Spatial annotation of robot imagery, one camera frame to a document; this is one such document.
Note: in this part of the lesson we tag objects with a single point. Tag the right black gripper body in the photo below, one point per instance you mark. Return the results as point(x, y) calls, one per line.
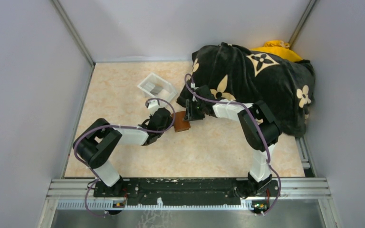
point(196, 110)

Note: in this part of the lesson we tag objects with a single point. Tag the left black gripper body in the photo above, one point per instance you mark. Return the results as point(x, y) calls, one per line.
point(169, 122)

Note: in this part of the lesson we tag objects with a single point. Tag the brown leather card holder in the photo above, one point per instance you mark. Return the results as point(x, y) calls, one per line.
point(179, 123)

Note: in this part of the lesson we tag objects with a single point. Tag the white translucent plastic card box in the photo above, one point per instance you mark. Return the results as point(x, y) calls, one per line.
point(153, 86)

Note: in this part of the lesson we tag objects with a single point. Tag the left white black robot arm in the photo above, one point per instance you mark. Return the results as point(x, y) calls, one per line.
point(95, 145)

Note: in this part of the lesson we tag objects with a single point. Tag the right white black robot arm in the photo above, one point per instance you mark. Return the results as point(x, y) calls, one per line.
point(258, 124)

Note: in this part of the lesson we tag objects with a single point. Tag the black floral plush blanket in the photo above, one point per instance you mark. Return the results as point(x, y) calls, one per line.
point(236, 73)

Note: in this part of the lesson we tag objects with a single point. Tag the yellow cloth bundle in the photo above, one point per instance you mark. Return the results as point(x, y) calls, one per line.
point(279, 48)

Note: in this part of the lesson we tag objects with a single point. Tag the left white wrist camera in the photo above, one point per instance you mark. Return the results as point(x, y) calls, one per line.
point(152, 106)

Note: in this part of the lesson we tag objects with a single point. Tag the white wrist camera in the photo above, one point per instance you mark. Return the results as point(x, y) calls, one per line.
point(152, 106)
point(193, 88)

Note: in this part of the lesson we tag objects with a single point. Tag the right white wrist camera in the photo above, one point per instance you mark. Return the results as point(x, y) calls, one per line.
point(193, 88)

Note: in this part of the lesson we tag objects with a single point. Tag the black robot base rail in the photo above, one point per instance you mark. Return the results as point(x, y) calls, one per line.
point(188, 191)

